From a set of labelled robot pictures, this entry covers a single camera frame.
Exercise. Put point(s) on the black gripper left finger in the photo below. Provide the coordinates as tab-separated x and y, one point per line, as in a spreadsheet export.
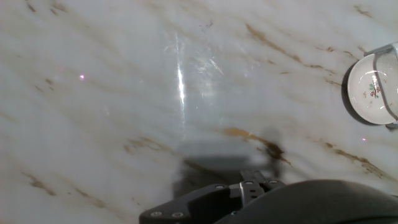
205	202

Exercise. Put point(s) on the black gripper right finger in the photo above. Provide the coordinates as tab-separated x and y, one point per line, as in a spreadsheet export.
273	183

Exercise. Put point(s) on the marble pattern table sheet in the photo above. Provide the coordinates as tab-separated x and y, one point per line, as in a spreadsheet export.
93	109

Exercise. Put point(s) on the clear plastic box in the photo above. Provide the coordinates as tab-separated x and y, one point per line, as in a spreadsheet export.
390	84

